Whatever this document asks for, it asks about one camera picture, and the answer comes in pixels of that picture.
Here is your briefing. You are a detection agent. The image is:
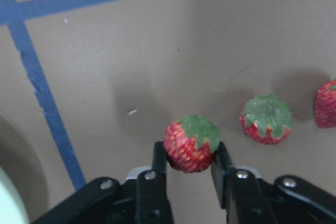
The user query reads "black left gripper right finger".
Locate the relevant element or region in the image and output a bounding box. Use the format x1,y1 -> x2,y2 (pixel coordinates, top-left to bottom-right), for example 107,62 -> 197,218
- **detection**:
211,142 -> 278,224

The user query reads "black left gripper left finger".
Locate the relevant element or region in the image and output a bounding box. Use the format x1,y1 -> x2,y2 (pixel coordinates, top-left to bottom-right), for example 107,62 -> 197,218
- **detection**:
135,142 -> 173,224

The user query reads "red strawberry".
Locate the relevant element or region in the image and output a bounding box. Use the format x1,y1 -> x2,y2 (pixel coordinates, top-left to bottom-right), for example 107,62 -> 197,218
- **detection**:
163,115 -> 220,173
239,93 -> 293,145
314,80 -> 335,129

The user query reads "light green plate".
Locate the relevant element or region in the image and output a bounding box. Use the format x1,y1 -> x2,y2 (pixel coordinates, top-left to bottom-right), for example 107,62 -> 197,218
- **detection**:
1,168 -> 29,224

